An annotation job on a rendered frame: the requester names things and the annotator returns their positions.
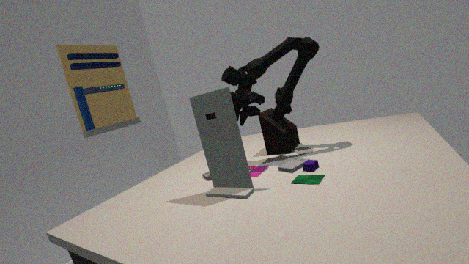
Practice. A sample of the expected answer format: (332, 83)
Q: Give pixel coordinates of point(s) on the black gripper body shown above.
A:
(238, 98)

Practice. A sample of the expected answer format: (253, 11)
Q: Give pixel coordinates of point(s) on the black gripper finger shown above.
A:
(244, 115)
(237, 108)

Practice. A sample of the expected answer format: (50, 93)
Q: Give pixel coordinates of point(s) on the translucent magenta square zone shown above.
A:
(258, 170)

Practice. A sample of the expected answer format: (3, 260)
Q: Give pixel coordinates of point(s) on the purple cube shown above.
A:
(310, 165)

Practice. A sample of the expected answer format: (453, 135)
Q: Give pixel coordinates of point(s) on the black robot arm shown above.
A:
(307, 49)

